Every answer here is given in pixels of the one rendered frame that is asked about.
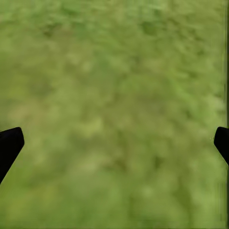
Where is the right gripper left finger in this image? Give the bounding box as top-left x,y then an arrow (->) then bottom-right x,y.
0,127 -> 25,183

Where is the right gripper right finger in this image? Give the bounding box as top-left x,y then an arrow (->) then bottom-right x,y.
214,127 -> 229,165

